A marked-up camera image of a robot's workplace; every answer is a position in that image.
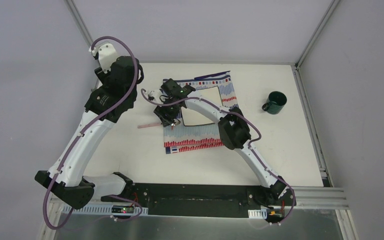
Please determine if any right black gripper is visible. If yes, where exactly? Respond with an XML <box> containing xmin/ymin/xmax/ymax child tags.
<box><xmin>154</xmin><ymin>97</ymin><xmax>182</xmax><ymax>128</ymax></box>

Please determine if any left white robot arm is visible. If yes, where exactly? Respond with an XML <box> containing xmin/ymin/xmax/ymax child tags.
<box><xmin>34</xmin><ymin>41</ymin><xmax>144</xmax><ymax>210</ymax></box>

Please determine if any white square plate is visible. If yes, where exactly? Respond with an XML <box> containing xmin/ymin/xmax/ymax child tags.
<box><xmin>180</xmin><ymin>86</ymin><xmax>224</xmax><ymax>127</ymax></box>

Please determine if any patterned cloth napkin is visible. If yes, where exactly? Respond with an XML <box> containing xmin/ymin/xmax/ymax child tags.
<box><xmin>163</xmin><ymin>73</ymin><xmax>239</xmax><ymax>154</ymax></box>

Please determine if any left white cable duct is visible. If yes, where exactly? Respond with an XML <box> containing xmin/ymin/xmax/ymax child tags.
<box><xmin>73</xmin><ymin>203</ymin><xmax>149</xmax><ymax>217</ymax></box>

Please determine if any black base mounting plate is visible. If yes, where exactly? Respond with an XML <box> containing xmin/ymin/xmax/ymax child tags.
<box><xmin>101</xmin><ymin>183</ymin><xmax>295</xmax><ymax>218</ymax></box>

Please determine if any dark green mug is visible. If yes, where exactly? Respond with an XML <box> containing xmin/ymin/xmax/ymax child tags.
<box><xmin>261</xmin><ymin>91</ymin><xmax>288</xmax><ymax>115</ymax></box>

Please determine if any dark blue plastic knife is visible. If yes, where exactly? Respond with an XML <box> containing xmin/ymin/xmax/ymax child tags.
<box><xmin>194</xmin><ymin>71</ymin><xmax>230</xmax><ymax>80</ymax></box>

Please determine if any white cable duct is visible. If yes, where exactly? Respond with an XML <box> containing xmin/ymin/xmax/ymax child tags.
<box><xmin>73</xmin><ymin>203</ymin><xmax>149</xmax><ymax>217</ymax></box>
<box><xmin>247</xmin><ymin>209</ymin><xmax>268</xmax><ymax>220</ymax></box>

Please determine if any right white cable duct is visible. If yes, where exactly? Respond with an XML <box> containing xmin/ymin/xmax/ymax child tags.
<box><xmin>247</xmin><ymin>209</ymin><xmax>268</xmax><ymax>220</ymax></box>

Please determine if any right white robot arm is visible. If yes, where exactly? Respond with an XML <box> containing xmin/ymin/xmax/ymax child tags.
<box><xmin>148</xmin><ymin>79</ymin><xmax>290</xmax><ymax>205</ymax></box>

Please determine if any silver spoon pink handle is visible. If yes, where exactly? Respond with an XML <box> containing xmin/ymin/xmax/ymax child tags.
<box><xmin>137</xmin><ymin>119</ymin><xmax>182</xmax><ymax>129</ymax></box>

